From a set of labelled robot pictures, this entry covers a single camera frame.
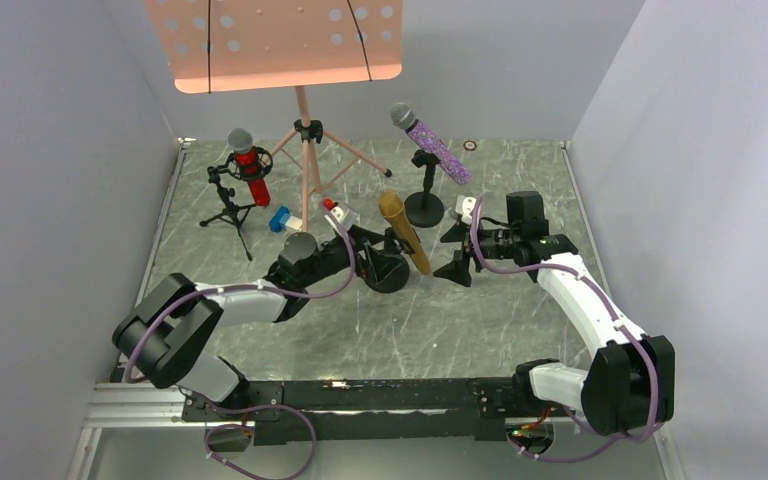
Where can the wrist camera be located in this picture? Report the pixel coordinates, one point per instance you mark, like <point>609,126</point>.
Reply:
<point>462,210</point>
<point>341,216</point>

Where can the cream toy block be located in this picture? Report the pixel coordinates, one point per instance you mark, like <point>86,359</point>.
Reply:
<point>292,223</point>

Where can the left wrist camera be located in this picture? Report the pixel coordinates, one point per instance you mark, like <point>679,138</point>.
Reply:
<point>341,216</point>

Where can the black round-base mic stand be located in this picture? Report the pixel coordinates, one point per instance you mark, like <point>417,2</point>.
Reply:
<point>424,209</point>

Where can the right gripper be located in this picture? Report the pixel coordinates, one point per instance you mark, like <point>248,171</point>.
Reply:
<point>467,240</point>

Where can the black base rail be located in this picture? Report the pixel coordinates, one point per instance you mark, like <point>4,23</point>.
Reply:
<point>482,408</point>

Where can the blue toy block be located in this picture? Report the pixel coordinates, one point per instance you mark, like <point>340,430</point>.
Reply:
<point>279,220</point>

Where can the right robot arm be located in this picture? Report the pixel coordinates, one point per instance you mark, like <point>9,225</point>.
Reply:
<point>628,389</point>

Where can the gold microphone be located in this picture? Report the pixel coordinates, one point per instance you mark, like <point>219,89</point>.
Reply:
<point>392,209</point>

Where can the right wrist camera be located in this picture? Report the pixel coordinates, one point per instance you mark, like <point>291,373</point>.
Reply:
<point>462,210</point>

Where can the red glitter microphone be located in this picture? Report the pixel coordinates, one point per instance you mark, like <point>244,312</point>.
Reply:
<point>247,158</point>

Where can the purple glitter microphone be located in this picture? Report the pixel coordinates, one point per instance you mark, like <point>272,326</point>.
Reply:
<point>403,117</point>

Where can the black tripod shock-mount stand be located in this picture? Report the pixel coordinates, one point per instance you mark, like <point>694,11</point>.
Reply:
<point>233,213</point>

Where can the pink music stand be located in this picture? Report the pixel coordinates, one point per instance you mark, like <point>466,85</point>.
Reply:
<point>226,46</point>

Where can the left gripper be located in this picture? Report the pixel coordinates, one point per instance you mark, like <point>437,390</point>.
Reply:
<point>367,248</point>

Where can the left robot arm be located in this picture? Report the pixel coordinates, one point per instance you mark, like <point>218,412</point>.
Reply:
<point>165,335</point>

